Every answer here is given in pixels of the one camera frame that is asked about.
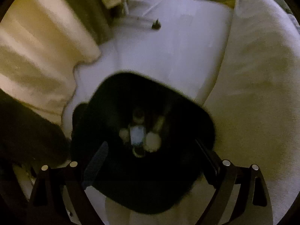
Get black plastic trash bin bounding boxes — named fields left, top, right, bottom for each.
left=71, top=72, right=215, bottom=214

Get trash pieces in bin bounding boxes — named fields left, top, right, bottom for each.
left=119, top=116, right=165, bottom=158

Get grey bed with mattress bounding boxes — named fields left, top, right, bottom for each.
left=204, top=0, right=299, bottom=222

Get yellow curtain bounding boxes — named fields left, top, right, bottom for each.
left=1, top=0, right=101, bottom=125

